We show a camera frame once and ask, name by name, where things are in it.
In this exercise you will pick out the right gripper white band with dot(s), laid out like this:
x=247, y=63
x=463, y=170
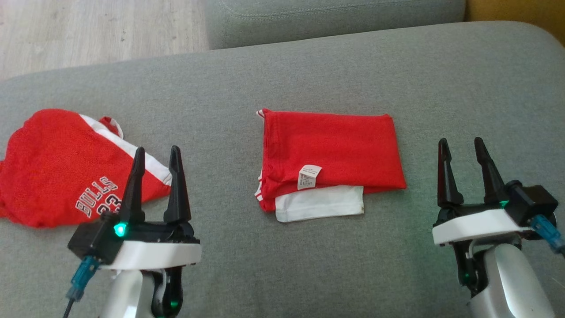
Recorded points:
x=472, y=225

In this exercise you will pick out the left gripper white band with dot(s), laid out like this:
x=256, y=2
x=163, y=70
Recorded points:
x=154, y=254

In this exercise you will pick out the red Bulls shorts white stripe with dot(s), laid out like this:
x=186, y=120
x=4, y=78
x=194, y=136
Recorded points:
x=48, y=168

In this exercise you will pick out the red shirt with white sleeves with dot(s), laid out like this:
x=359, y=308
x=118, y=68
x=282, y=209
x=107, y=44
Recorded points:
x=335, y=145

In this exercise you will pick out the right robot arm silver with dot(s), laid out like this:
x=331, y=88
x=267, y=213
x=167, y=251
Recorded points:
x=507, y=282

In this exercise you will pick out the large grey sofa seat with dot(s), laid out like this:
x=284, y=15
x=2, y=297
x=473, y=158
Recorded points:
x=309, y=265

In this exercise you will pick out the yellow upholstered panel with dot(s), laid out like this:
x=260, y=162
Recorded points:
x=521, y=13

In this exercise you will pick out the grey sofa cushion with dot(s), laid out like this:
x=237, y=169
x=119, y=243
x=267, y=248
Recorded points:
x=331, y=17

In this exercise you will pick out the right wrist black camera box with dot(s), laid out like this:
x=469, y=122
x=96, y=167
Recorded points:
x=534, y=203

